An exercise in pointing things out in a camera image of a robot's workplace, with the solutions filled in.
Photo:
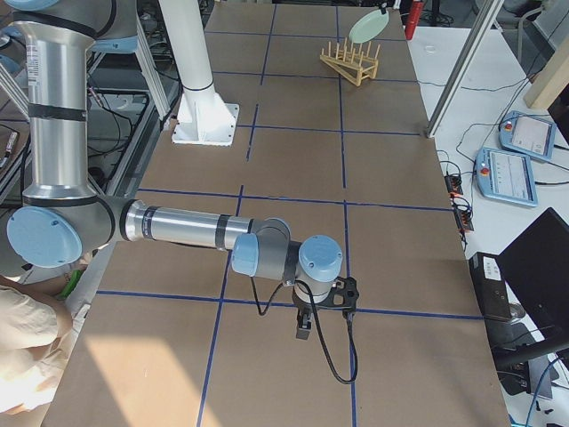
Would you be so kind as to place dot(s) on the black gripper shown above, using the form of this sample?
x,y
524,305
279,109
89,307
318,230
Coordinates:
x,y
304,308

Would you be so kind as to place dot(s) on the light green plate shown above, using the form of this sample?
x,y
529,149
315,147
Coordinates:
x,y
369,26

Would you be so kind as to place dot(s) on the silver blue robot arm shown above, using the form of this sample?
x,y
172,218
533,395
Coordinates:
x,y
63,215

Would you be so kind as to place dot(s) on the black power strip right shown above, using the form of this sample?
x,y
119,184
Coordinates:
x,y
463,217

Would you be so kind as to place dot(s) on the black power strip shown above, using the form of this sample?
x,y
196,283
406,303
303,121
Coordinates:
x,y
453,183
463,217

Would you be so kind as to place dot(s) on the black box with label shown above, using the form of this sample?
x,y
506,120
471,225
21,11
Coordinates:
x,y
490,287

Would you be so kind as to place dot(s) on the black power strip left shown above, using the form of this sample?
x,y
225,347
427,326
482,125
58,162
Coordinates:
x,y
453,183

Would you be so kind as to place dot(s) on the black monitor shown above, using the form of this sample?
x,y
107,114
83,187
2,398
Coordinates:
x,y
535,266

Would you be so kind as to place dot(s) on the blue teach pendant near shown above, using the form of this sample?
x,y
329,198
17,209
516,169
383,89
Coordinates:
x,y
506,176

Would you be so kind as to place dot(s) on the blue teach pendant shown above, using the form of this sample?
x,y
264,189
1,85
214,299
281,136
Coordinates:
x,y
506,176
528,134

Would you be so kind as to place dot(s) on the wooden dish rack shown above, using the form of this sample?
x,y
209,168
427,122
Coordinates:
x,y
355,62

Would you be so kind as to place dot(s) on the person in beige clothing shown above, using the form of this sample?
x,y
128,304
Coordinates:
x,y
33,324

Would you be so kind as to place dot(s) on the blue teach pendant far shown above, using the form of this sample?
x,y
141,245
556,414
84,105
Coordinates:
x,y
528,134

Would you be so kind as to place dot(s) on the red fire extinguisher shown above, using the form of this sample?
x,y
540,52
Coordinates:
x,y
413,18

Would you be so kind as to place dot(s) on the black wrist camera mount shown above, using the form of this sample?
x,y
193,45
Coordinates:
x,y
343,295

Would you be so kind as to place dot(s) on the white mounting base plate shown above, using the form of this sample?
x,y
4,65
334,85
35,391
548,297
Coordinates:
x,y
208,121

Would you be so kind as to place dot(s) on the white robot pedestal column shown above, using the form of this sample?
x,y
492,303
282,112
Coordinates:
x,y
186,34

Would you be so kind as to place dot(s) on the grey aluminium frame post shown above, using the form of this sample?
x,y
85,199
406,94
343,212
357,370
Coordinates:
x,y
481,26

